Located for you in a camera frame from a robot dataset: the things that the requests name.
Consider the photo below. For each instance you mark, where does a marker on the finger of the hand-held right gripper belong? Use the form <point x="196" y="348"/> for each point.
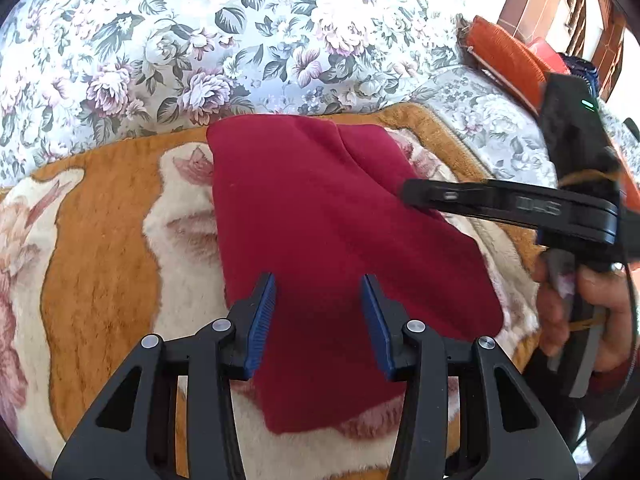
<point x="445" y="195"/>

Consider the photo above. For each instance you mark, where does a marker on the orange and cream plush blanket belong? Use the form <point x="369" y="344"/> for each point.
<point x="110" y="240"/>

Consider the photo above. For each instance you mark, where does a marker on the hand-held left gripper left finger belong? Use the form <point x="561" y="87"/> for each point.
<point x="260" y="325"/>

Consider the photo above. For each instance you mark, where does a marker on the dark blue object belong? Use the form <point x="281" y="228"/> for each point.
<point x="580" y="67"/>

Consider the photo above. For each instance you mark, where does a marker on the floral bed sheet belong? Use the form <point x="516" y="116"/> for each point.
<point x="490" y="115"/>

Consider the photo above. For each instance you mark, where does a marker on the dark red sweater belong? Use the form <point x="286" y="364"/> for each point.
<point x="310" y="220"/>

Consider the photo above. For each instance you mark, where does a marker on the floral quilt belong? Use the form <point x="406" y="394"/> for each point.
<point x="200" y="35"/>

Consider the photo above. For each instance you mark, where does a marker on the person's right forearm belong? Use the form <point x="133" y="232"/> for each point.
<point x="612" y="377"/>

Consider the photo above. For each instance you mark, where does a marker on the red plastic bag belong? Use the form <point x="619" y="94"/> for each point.
<point x="547" y="55"/>

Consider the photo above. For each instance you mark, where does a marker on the orange red cushion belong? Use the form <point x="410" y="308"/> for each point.
<point x="505" y="50"/>

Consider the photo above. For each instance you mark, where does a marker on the person's right hand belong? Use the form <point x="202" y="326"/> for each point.
<point x="610" y="310"/>

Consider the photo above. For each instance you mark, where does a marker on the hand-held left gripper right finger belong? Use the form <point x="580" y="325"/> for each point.
<point x="375" y="325"/>

